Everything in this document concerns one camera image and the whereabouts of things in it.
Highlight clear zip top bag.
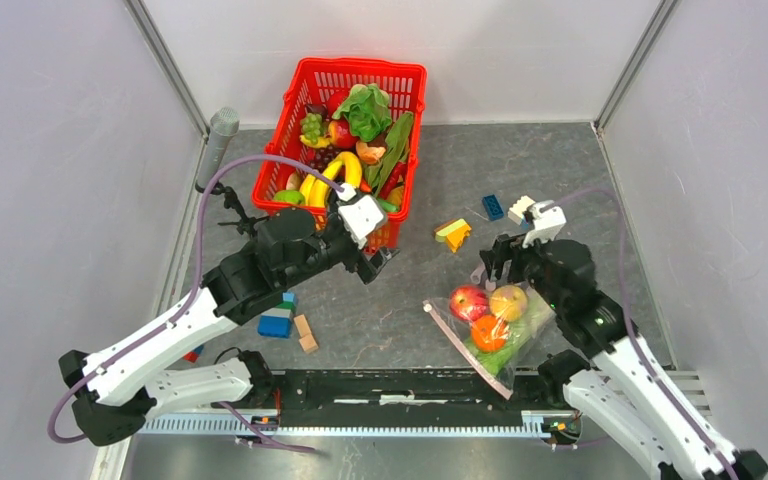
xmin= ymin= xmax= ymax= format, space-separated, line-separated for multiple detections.
xmin=422 ymin=265 xmax=554 ymax=400

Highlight green apple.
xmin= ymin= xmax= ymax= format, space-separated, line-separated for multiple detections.
xmin=272 ymin=189 xmax=306 ymax=206

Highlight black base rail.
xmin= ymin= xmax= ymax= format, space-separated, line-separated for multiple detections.
xmin=210 ymin=368 xmax=581 ymax=429

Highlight red tomato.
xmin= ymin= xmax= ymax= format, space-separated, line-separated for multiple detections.
xmin=449 ymin=285 xmax=489 ymax=324

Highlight small wooden block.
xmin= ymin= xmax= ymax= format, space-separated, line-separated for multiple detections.
xmin=294 ymin=315 xmax=312 ymax=338
xmin=299 ymin=334 xmax=319 ymax=354

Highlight yellow orange toy block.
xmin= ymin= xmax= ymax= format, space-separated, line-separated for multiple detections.
xmin=434 ymin=219 xmax=472 ymax=253

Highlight grey microphone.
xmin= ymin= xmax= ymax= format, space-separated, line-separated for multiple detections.
xmin=194 ymin=107 xmax=240 ymax=193

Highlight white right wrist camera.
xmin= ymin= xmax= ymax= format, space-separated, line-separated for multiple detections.
xmin=521 ymin=201 xmax=567 ymax=247

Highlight green romaine lettuce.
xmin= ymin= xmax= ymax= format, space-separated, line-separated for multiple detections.
xmin=464 ymin=290 xmax=553 ymax=377

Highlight white blue toy block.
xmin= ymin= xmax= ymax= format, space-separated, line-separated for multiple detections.
xmin=507 ymin=195 xmax=536 ymax=229

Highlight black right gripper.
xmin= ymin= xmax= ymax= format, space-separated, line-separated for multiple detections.
xmin=478 ymin=227 xmax=565 ymax=313

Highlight red blue toy block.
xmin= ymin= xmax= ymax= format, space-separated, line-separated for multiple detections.
xmin=183 ymin=345 xmax=204 ymax=363

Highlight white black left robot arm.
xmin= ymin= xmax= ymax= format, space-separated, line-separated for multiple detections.
xmin=58 ymin=196 xmax=395 ymax=446

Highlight orange fruit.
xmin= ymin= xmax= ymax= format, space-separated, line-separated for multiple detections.
xmin=470 ymin=315 xmax=510 ymax=353

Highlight yellow banana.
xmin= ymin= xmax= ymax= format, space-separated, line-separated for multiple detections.
xmin=299 ymin=152 xmax=363 ymax=208

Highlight green grapes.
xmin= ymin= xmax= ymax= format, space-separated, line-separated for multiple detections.
xmin=300 ymin=113 xmax=325 ymax=144

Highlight blue green stacked blocks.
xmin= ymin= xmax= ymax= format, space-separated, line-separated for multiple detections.
xmin=257 ymin=292 xmax=297 ymax=339

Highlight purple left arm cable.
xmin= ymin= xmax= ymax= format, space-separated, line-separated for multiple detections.
xmin=47 ymin=154 xmax=349 ymax=455

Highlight dark blue toy block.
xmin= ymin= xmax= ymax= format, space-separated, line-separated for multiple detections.
xmin=481 ymin=194 xmax=505 ymax=221

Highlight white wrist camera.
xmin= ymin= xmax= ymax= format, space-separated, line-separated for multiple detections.
xmin=521 ymin=201 xmax=567 ymax=247
xmin=337 ymin=183 xmax=388 ymax=249

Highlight yellow lemon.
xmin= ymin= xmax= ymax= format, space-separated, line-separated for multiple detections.
xmin=488 ymin=285 xmax=529 ymax=323

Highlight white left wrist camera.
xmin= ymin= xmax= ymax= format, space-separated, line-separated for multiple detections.
xmin=337 ymin=183 xmax=388 ymax=249

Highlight green leafy vegetable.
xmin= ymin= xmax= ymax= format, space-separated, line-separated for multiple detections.
xmin=331 ymin=83 xmax=393 ymax=142

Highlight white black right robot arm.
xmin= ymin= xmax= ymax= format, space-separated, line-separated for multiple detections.
xmin=480 ymin=235 xmax=768 ymax=479

